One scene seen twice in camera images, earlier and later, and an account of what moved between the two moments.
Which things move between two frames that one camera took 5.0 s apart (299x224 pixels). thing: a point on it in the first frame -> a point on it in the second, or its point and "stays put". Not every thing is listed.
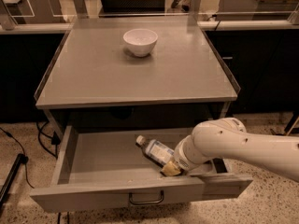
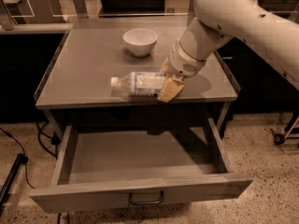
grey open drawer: (104, 168) stays put
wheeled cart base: (291, 127) stays put
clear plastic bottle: (155, 151) -> (140, 83)
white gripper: (181, 158) -> (183, 62)
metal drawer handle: (147, 203) stays put
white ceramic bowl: (141, 41) stays put
